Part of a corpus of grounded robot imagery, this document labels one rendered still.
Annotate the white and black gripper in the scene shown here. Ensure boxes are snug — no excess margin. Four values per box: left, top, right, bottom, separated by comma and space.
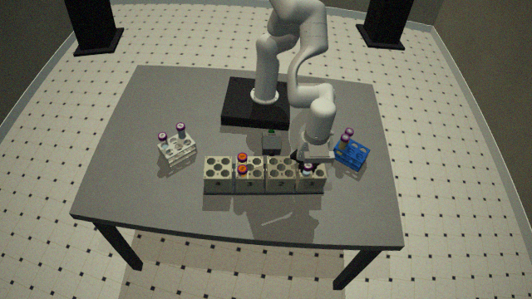
290, 131, 330, 173

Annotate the cream tube rack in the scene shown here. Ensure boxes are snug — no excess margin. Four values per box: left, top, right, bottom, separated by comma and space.
157, 132, 197, 168

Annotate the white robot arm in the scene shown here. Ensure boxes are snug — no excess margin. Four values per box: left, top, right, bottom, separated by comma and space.
250, 0, 337, 164

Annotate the beige bucket adapter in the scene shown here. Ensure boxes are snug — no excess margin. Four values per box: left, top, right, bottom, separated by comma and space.
265, 156, 296, 192
295, 162, 327, 192
204, 156, 233, 192
234, 156, 264, 192

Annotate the blue tube rack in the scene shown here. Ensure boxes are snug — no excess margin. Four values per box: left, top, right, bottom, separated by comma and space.
333, 140, 370, 172

